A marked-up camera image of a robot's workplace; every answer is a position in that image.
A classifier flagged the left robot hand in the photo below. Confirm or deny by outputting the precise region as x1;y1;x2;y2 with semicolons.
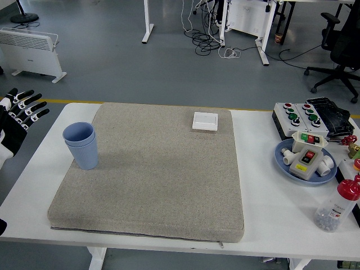
0;88;51;171

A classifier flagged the blue ribbed cup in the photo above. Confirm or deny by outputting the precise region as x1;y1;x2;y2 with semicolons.
62;121;96;147
64;134;99;170

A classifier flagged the white push-button control box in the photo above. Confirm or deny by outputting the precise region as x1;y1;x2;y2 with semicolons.
274;102;310;136
294;102;330;134

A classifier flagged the black fan stand base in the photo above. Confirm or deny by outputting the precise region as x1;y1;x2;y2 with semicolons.
10;0;39;24

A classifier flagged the grey-brown cushion mat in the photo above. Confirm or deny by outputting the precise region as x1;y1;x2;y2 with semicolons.
47;102;245;244

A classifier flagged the white desk leg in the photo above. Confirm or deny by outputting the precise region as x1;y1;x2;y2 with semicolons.
254;0;279;66
141;0;155;44

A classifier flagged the white table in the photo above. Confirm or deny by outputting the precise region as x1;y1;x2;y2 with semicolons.
0;102;360;270

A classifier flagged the white PVC pipe fitting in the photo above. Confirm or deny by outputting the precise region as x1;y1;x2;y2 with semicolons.
317;156;336;177
281;148;296;167

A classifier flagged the blue plate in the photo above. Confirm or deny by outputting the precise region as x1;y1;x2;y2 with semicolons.
274;138;338;187

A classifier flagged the black foot pedal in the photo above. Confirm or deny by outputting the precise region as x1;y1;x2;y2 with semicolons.
305;97;356;138

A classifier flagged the clear bottle red cap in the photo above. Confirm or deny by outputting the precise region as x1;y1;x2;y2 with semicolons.
314;174;360;233

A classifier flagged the black office chair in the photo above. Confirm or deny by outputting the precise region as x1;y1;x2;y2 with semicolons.
303;0;360;104

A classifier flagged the red emergency stop button box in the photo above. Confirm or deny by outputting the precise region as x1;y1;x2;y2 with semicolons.
336;158;360;185

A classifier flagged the green crate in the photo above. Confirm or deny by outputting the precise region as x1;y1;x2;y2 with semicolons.
337;260;360;270

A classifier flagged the white wall switch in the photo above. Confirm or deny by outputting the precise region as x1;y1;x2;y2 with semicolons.
192;111;219;132

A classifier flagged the white hanging cable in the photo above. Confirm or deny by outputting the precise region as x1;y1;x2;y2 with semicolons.
179;0;194;33

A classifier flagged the black cable bundle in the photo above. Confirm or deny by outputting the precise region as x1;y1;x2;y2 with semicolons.
184;0;226;56

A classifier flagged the white cable coil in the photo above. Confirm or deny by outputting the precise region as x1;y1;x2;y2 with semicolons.
218;47;241;60

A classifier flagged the long black floor cable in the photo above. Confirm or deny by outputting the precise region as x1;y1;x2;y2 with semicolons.
238;42;324;70

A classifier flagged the white three-button switch box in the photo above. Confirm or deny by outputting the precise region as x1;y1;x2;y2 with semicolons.
291;130;329;154

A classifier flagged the grey on-off switch box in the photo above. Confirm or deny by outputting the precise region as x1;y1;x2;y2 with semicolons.
289;147;323;181

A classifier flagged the black desk frame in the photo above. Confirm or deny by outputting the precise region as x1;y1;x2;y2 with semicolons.
274;0;296;46

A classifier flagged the brass valve red handle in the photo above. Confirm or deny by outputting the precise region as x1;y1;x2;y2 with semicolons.
341;135;360;160

